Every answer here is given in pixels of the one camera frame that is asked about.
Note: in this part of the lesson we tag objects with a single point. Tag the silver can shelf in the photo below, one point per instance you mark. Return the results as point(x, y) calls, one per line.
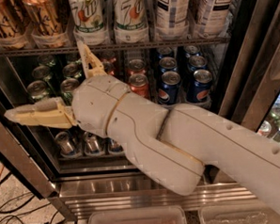
point(65, 144)
point(93, 145)
point(113, 146)

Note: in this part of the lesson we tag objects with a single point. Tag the left silver can bottom shelf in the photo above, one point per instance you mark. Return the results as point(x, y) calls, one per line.
point(65, 144)

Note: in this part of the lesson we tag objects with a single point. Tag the front left green can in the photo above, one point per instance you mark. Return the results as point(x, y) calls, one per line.
point(38, 90)

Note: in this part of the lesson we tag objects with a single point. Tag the left tea can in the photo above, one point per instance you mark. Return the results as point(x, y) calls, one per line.
point(171, 18)

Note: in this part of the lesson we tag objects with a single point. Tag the right silver can bottom shelf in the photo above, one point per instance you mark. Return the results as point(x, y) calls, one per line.
point(113, 146)

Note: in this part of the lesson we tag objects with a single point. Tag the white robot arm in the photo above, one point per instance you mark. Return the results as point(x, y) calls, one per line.
point(171, 146)

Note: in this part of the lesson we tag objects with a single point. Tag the second row right pepsi can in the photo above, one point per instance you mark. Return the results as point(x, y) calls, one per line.
point(196, 63)

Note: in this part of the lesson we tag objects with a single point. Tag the second row left pepsi can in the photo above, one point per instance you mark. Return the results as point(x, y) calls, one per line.
point(167, 63)

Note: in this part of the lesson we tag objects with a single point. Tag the second row coca-cola can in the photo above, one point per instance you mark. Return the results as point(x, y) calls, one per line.
point(136, 65)
point(109, 68)

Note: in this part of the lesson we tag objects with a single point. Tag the right front coca-cola can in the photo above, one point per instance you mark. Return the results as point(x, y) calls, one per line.
point(139, 84)

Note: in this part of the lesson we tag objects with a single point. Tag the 7up can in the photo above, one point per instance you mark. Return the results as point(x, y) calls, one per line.
point(130, 20)
point(89, 20)

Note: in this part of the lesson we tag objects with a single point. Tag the left clear plastic bin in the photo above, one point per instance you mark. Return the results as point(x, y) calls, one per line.
point(154, 215)

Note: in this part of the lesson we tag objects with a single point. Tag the right front pepsi can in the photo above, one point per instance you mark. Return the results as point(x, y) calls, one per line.
point(200, 85)

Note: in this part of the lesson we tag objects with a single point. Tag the second row right green can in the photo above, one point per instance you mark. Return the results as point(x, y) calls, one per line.
point(73, 71)

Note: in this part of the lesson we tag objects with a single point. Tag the second row pepsi can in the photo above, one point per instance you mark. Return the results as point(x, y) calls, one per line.
point(196, 63)
point(167, 63)

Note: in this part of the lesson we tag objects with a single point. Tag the top wire shelf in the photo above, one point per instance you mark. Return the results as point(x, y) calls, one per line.
point(114, 47)

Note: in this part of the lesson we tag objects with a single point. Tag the second row right coca-cola can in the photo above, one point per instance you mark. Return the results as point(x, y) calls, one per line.
point(136, 65)

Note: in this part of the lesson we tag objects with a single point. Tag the left 7up can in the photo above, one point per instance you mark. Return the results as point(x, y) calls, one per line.
point(89, 20)

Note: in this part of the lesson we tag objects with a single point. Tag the orange can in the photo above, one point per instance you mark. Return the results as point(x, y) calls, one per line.
point(49, 20)
point(13, 22)

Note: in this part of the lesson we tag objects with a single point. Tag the middle silver can bottom shelf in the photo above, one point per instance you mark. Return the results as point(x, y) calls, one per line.
point(93, 145)

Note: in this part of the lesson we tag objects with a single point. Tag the right tea can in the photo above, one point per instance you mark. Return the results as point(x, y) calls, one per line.
point(210, 17)

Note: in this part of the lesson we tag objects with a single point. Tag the left front pepsi can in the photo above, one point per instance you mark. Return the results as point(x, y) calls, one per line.
point(169, 88)

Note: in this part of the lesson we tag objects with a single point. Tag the tea can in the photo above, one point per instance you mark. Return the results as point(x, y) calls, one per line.
point(210, 17)
point(171, 18)

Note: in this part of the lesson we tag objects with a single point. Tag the right clear plastic bin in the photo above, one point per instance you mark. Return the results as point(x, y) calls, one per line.
point(244, 213)

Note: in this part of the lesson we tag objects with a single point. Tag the clear plastic bin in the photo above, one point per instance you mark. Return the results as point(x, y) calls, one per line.
point(154, 215)
point(244, 213)

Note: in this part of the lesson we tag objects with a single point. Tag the right 7up can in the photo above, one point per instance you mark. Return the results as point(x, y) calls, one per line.
point(130, 20)

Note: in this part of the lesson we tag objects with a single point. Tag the second row left coca-cola can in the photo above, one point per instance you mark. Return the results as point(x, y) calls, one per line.
point(109, 68)

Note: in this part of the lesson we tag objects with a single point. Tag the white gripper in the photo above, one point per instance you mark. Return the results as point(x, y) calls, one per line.
point(93, 103)

